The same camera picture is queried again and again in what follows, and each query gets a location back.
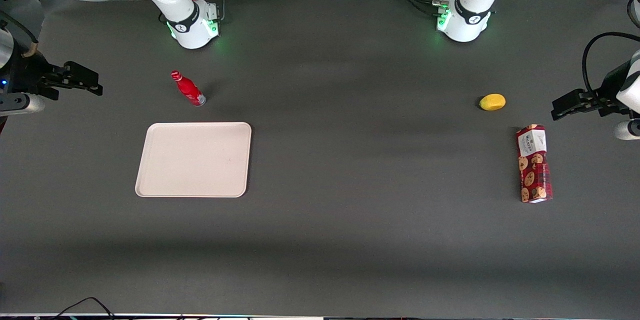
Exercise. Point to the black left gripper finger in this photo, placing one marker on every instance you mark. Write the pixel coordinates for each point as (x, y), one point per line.
(580, 95)
(575, 108)

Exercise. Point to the yellow lemon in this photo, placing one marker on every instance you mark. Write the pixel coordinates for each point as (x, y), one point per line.
(492, 102)

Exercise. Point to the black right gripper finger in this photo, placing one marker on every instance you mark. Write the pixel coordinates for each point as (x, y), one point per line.
(82, 88)
(80, 73)

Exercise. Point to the red cookie box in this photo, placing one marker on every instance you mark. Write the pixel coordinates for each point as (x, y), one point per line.
(534, 165)

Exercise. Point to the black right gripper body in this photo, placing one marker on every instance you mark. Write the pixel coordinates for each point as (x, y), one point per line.
(31, 76)

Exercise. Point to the red coke bottle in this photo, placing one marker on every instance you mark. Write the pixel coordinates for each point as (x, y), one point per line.
(189, 90)

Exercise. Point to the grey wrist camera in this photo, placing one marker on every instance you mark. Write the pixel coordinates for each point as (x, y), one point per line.
(22, 104)
(628, 130)

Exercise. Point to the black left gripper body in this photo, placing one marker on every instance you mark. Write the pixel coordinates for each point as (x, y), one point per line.
(607, 90)

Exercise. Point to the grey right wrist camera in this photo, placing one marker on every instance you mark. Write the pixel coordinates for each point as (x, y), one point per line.
(22, 104)

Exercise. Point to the beige plastic tray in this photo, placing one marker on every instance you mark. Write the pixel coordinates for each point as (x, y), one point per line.
(195, 159)

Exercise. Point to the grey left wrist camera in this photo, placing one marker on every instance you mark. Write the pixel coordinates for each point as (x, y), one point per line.
(628, 130)

